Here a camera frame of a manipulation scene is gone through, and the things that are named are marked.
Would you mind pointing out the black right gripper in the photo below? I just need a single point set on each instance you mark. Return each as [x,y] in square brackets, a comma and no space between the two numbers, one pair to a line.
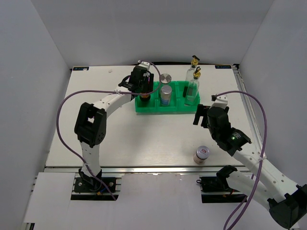
[200,112]

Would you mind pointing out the red-lid dark sauce jar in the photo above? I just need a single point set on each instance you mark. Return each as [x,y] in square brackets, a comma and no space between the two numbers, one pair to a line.
[145,98]

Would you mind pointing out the silver-lid white powder jar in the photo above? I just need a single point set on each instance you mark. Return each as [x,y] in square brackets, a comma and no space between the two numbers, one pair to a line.
[165,79]

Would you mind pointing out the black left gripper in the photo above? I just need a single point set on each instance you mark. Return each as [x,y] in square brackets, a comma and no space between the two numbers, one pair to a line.
[148,86]

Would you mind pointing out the aluminium side rail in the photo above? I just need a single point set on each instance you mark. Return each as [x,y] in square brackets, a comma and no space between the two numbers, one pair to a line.
[247,102]

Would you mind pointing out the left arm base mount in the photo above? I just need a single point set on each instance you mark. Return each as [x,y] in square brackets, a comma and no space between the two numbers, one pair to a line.
[83,191]

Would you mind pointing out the right blue table sticker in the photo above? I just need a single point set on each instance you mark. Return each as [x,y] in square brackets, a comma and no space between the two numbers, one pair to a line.
[223,66]

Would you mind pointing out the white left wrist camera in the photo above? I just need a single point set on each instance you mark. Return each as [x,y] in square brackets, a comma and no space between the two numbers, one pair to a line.
[144,64]

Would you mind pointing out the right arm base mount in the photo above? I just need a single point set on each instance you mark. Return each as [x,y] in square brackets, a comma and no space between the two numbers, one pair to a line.
[215,189]

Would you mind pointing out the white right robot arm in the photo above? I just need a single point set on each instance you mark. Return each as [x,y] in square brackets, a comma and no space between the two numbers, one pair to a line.
[285,199]

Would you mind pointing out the glass cruet with dark spice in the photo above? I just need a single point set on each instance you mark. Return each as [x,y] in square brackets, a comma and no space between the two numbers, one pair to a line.
[189,75]

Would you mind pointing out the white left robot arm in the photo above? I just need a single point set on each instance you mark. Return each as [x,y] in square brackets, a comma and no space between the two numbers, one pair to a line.
[90,126]

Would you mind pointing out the green three-compartment tray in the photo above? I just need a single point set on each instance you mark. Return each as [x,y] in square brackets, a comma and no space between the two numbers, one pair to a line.
[177,102]

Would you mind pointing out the red-label lid small jar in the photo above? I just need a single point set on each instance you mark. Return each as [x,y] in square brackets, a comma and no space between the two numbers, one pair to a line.
[201,154]

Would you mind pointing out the blue-label white shaker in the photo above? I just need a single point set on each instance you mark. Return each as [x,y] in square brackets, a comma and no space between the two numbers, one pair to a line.
[165,95]

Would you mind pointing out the clear glass cruet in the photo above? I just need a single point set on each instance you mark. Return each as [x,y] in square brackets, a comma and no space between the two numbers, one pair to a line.
[193,86]

